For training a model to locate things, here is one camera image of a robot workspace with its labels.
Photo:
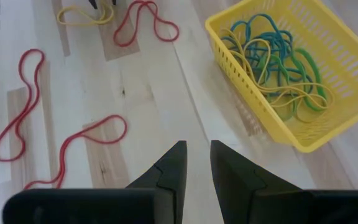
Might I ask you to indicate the long red rubber band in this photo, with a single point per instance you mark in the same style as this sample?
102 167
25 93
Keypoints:
23 113
73 137

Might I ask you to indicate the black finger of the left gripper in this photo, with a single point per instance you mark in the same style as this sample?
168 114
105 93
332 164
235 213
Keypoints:
93 3
114 2

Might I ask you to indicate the green rubber band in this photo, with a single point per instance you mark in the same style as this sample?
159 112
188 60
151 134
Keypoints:
317 74
283 73

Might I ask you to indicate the blue rubber band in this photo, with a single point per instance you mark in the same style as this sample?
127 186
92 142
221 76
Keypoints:
275 26
278 70

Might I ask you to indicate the yellow rubber band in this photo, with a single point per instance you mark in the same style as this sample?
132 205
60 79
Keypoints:
79 23
244 62
291 90

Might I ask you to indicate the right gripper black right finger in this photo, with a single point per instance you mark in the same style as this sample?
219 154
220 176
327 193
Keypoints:
238 186

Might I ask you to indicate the yellow plastic mesh bin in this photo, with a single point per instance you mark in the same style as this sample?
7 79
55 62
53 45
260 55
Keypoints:
346 56

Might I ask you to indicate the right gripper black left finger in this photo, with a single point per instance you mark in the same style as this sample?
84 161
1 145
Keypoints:
166 186

